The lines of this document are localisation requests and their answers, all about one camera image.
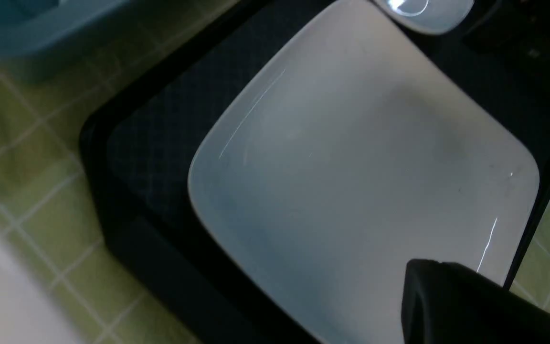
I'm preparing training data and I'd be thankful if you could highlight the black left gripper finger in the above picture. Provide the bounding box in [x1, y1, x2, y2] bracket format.
[401, 259, 550, 344]

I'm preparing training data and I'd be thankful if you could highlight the white rectangular rice plate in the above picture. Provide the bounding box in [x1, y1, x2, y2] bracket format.
[188, 0, 539, 344]

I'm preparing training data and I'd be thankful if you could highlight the small white bowl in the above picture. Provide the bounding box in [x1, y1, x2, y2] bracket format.
[374, 0, 474, 35]

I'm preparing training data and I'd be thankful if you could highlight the black serving tray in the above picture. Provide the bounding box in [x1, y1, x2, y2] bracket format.
[79, 0, 550, 344]

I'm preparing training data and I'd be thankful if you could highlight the large white plastic tub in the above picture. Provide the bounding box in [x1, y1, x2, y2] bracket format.
[0, 235, 84, 344]

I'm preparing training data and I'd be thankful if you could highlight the green checkered tablecloth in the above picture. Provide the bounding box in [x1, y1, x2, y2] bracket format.
[0, 0, 550, 344]

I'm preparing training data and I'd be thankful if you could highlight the teal plastic bin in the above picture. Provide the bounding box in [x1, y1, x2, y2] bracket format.
[0, 0, 162, 81]

